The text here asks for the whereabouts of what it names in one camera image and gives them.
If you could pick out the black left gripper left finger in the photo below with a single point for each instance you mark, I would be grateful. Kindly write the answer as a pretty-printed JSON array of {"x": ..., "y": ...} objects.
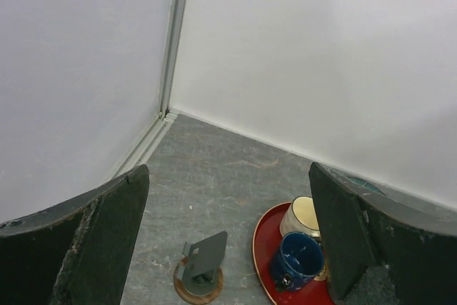
[{"x": 78, "y": 251}]

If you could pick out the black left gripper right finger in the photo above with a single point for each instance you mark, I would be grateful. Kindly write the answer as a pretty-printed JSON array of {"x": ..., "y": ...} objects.
[{"x": 368, "y": 233}]

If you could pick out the teal ceramic plate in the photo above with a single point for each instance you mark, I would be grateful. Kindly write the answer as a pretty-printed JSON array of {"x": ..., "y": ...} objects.
[{"x": 365, "y": 184}]

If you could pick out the small gold brown ornament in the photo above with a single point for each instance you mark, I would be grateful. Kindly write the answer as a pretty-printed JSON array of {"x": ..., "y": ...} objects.
[{"x": 323, "y": 275}]

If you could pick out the cream ceramic mug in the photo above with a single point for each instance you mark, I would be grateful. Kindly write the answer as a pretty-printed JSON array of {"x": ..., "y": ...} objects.
[{"x": 301, "y": 217}]

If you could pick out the dark blue mug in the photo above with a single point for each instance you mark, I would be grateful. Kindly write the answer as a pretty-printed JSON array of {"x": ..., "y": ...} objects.
[{"x": 296, "y": 262}]

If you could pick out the round red tray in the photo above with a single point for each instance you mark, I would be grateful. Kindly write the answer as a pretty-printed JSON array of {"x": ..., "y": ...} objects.
[{"x": 266, "y": 239}]

